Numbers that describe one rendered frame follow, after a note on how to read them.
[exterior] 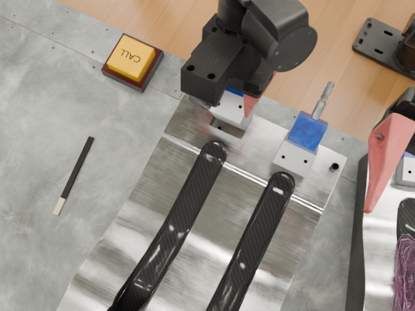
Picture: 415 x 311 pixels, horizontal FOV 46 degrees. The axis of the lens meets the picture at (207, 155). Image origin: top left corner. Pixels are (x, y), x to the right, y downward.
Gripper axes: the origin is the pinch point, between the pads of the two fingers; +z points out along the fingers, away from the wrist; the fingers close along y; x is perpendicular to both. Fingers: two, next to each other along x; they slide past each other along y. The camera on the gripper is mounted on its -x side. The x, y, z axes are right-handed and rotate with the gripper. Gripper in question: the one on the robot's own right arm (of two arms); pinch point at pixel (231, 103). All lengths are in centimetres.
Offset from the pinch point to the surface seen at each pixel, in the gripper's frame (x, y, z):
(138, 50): 7.6, -20.7, 5.3
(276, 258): -12.2, 14.3, 12.7
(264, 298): -17.9, 15.1, 13.7
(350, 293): -8.6, 25.8, 19.3
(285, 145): -1.2, 9.2, 2.4
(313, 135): 1.5, 12.0, 1.2
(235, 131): 1.7, 0.6, 7.7
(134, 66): 5.0, -19.9, 6.4
